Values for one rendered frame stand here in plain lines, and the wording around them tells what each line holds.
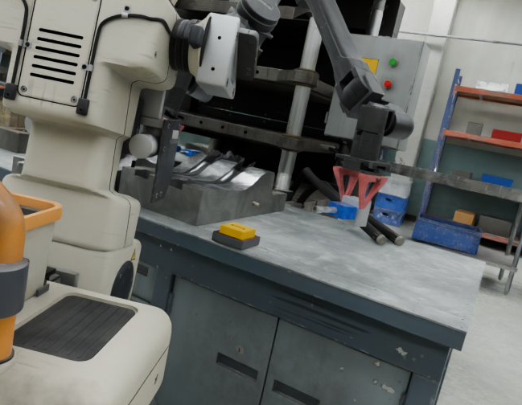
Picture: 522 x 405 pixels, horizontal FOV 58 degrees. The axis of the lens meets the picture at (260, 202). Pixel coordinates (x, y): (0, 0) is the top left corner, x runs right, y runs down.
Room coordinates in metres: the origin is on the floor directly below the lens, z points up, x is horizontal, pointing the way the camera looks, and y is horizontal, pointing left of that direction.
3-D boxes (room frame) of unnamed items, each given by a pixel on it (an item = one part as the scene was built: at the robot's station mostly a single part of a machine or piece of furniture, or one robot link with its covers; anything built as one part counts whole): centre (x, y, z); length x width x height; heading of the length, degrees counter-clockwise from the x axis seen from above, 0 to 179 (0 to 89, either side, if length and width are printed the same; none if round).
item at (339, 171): (0.99, -0.18, 0.99); 0.07 x 0.07 x 0.09; 37
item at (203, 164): (1.38, 0.16, 0.92); 0.35 x 0.16 x 0.09; 154
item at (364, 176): (0.97, -0.20, 0.99); 0.07 x 0.07 x 0.09; 37
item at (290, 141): (2.44, 0.27, 0.96); 1.29 x 0.83 x 0.18; 64
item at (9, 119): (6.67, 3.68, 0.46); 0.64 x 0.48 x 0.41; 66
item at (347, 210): (0.96, -0.16, 0.93); 0.13 x 0.05 x 0.05; 128
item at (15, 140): (1.73, 0.88, 0.84); 0.20 x 0.15 x 0.07; 154
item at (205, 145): (2.35, 0.28, 0.87); 0.50 x 0.27 x 0.17; 154
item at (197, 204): (1.39, 0.15, 0.87); 0.50 x 0.26 x 0.14; 154
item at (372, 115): (0.98, -0.19, 1.12); 0.07 x 0.06 x 0.07; 126
